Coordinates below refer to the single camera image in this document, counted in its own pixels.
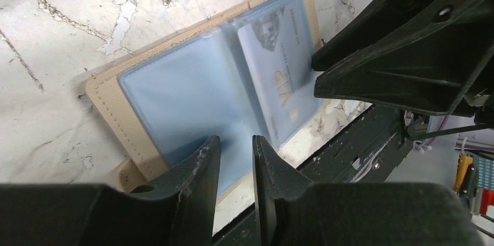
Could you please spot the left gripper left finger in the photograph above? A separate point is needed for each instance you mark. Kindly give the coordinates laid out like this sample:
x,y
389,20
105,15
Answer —
x,y
176,208

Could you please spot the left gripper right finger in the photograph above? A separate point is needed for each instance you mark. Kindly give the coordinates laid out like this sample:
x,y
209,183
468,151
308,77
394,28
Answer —
x,y
293,210

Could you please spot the white VIP card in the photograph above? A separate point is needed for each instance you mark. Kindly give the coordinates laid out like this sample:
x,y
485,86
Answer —
x,y
277,47

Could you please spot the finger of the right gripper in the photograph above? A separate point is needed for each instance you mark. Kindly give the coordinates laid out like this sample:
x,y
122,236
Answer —
x,y
401,12
427,67

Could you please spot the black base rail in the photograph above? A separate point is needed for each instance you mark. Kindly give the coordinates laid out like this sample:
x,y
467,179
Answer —
x,y
373,137

